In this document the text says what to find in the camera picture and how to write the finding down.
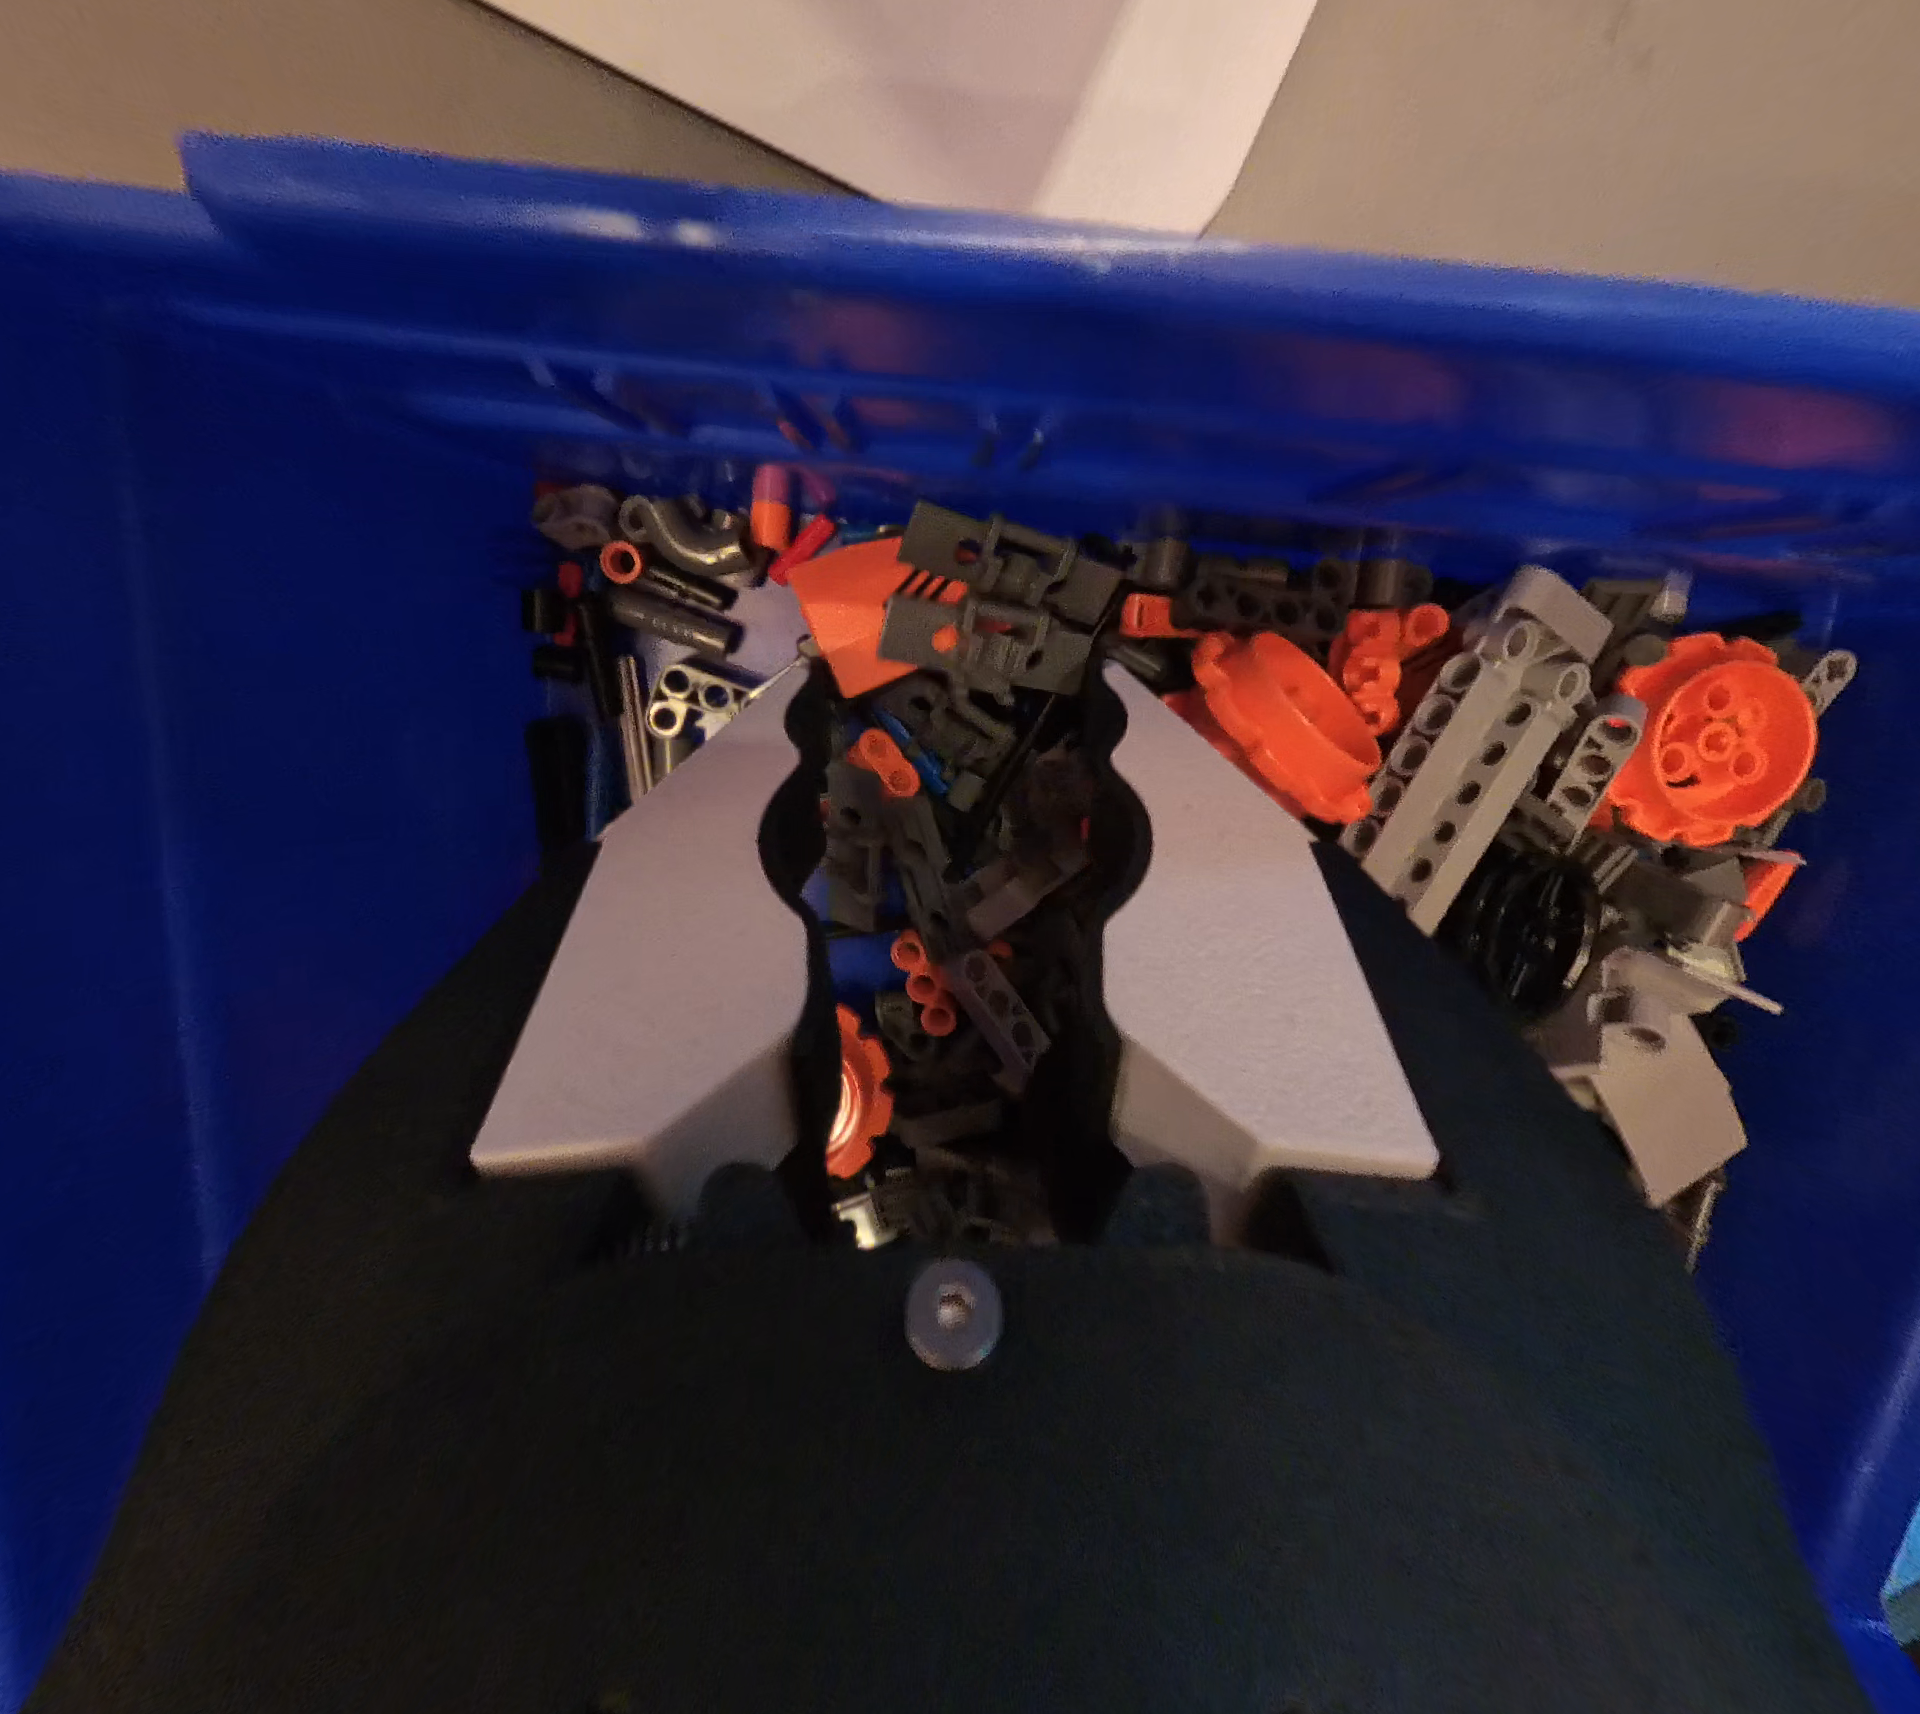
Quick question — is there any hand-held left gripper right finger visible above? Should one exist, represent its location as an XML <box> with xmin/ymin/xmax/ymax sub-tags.
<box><xmin>1043</xmin><ymin>661</ymin><xmax>1443</xmax><ymax>1244</ymax></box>

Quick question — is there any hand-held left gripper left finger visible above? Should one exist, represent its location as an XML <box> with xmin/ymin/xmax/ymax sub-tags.
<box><xmin>468</xmin><ymin>661</ymin><xmax>842</xmax><ymax>1222</ymax></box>

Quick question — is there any pile of building-block parts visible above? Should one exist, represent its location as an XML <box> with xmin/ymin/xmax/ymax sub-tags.
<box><xmin>519</xmin><ymin>461</ymin><xmax>1861</xmax><ymax>1257</ymax></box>

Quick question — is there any blue tagged parts bin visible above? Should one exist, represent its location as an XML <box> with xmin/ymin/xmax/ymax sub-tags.
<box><xmin>0</xmin><ymin>131</ymin><xmax>1920</xmax><ymax>1702</ymax></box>

